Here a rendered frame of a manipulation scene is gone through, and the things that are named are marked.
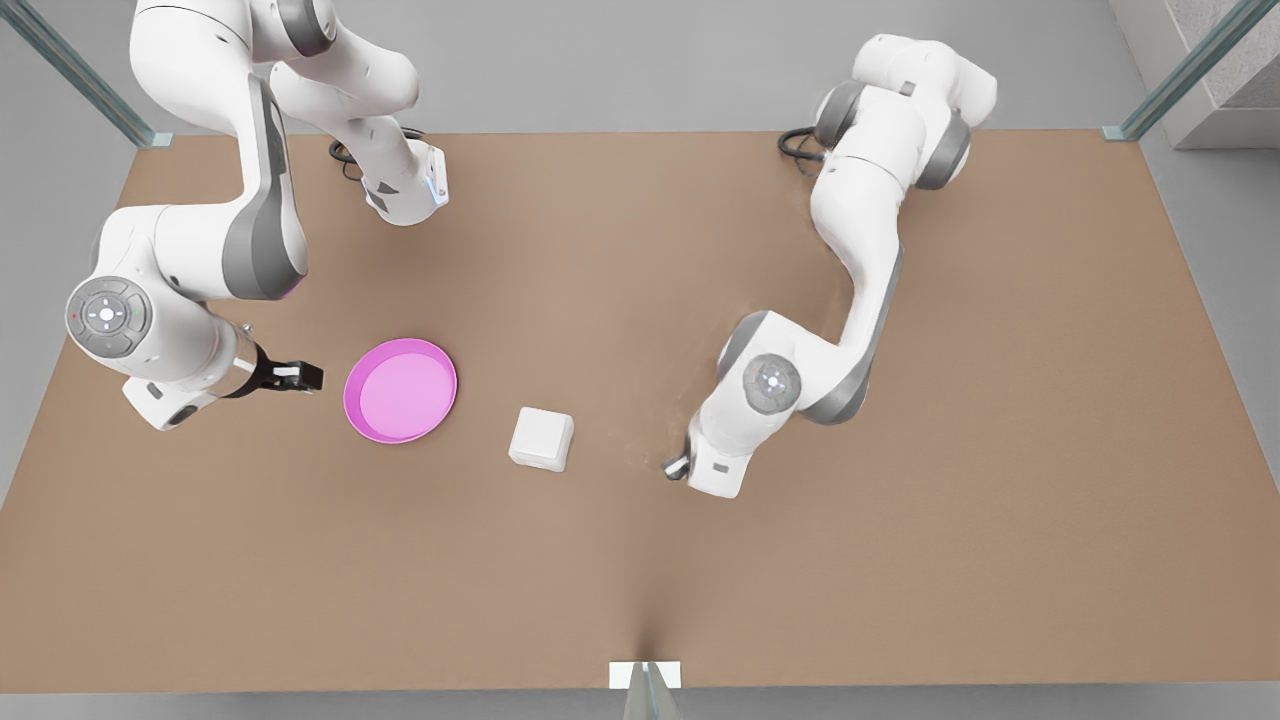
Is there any white square box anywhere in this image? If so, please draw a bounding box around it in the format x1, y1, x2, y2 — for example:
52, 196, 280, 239
508, 406, 576, 474

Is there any pink round plate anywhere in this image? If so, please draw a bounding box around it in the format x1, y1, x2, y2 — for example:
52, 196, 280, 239
343, 338, 459, 445

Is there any grey stepped block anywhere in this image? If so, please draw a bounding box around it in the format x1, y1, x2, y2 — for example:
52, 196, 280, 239
1108, 0, 1280, 152

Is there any silver frame post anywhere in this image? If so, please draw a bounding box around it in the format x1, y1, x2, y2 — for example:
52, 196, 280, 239
0, 0, 174, 150
609, 661, 683, 720
1102, 0, 1280, 143

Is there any black cable loop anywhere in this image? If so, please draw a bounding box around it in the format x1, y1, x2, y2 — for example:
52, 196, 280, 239
329, 127, 427, 182
777, 127, 833, 178

